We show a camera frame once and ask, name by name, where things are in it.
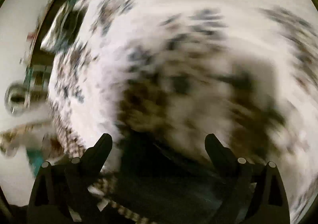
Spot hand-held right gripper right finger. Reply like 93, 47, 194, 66
204, 133, 291, 224

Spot white folded clothes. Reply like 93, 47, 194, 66
40, 10, 67, 50

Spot dark blue jeans pants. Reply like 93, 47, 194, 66
109, 132, 249, 224

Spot wooden desk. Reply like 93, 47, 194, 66
28, 0, 65, 68

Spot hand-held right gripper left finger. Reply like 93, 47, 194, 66
27, 133, 113, 224

